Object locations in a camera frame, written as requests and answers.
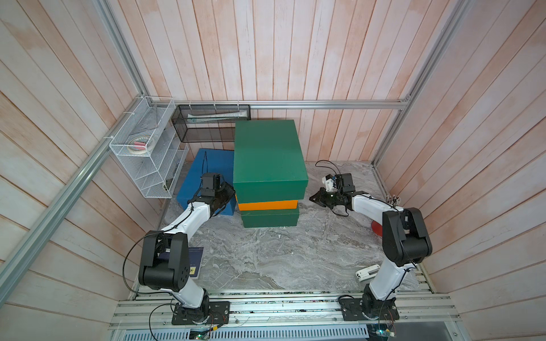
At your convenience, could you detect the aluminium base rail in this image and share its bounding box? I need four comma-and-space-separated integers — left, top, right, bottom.
107, 291, 470, 340

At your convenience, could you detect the dark blue notebook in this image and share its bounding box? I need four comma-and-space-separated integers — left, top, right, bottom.
189, 247, 204, 279

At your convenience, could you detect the white stapler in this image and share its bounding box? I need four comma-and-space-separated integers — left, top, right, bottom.
355, 264, 380, 282

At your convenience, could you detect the tape roll in shelf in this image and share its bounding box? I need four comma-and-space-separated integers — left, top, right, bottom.
127, 135, 154, 155

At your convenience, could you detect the blue shoebox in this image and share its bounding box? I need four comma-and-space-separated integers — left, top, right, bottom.
176, 149, 235, 210

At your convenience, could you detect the paper in mesh basket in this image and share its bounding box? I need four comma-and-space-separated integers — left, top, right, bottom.
186, 111, 249, 124

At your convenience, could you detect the black mesh wall basket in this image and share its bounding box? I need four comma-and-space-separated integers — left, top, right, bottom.
171, 105, 251, 143

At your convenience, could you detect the white wire wall shelf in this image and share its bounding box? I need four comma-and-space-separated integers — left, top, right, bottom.
109, 96, 189, 199

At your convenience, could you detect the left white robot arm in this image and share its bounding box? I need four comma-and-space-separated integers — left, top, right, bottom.
138, 173, 235, 325

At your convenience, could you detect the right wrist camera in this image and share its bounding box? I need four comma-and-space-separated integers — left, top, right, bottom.
322, 174, 338, 193

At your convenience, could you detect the red pen cup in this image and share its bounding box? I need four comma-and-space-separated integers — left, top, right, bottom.
371, 221, 382, 237

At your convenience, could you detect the orange shoebox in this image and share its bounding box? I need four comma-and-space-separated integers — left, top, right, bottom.
236, 198, 299, 212

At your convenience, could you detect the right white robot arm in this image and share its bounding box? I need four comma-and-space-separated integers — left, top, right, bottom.
310, 173, 432, 321

